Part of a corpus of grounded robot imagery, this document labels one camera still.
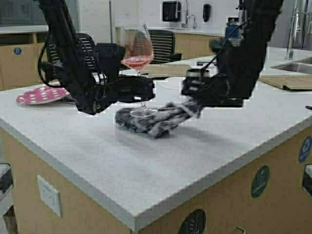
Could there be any stainless steel tumbler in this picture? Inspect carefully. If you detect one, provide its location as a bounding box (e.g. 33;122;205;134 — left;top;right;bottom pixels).
186;68;210;78

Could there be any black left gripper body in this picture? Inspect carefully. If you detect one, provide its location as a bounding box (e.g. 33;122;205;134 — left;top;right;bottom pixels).
75;75;156;115

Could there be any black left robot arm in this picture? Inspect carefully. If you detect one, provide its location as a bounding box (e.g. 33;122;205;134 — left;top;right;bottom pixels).
38;0;156;116

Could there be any right black office chair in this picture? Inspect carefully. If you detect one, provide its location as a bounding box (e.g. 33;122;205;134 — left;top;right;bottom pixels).
149;29;182;64

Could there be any black right base bracket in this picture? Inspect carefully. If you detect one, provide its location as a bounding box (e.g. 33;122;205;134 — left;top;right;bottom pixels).
302;164;312;196

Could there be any round green compost sticker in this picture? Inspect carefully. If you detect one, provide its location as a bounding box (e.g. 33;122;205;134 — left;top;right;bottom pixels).
251;165;270;198

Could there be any black paper towel dispenser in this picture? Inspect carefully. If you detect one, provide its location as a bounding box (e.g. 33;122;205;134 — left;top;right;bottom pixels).
162;0;181;22

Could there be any black white patterned cloth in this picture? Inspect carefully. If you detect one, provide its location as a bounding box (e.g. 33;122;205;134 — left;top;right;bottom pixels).
115;99;203;138

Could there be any black office chair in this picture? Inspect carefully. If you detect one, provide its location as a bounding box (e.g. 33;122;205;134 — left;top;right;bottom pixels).
149;29;182;64
43;33;98;83

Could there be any left black office chair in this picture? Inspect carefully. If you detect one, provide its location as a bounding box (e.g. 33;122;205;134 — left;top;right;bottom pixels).
43;33;98;83

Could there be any blue water bottle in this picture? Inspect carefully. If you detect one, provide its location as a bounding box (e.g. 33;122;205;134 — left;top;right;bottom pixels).
225;17;241;46

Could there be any chrome pull-down kitchen faucet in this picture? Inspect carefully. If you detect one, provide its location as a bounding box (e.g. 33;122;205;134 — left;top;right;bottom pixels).
181;0;197;29

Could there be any black left base bracket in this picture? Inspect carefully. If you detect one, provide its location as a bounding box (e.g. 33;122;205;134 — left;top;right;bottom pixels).
0;164;13;201

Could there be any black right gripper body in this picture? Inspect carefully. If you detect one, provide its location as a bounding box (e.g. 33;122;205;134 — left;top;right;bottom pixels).
180;74;234;104

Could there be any round blue recycle sticker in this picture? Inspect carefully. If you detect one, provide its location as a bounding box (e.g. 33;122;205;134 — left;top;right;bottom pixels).
298;136;312;163

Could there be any black base bracket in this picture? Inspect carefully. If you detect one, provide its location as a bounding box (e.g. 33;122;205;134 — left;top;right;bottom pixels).
302;164;312;196
0;164;13;201

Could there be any island chrome faucet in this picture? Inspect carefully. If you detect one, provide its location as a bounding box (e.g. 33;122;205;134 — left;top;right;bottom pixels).
285;0;312;60

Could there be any white electrical outlet plate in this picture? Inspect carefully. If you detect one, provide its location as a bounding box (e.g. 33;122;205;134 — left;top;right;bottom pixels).
37;175;62;217

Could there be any round trash sticker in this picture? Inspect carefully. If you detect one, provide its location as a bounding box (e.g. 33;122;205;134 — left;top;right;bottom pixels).
178;209;206;234

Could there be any wine glass with pink liquid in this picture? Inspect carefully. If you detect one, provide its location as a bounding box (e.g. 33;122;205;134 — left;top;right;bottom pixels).
119;24;155;118

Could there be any metal drawer handle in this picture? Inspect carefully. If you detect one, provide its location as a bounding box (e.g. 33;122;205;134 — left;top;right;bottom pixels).
236;226;246;234

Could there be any pink patterned plate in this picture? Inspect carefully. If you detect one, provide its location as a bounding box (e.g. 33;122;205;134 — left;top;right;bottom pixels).
16;86;70;105

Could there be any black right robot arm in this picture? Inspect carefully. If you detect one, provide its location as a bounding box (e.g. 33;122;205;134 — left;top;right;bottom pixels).
181;0;283;108

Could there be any island steel sink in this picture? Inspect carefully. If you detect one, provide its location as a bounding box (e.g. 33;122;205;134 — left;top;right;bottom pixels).
272;57;312;75

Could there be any wooden cutting board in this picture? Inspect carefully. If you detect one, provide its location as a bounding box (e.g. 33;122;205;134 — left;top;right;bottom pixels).
259;75;312;91

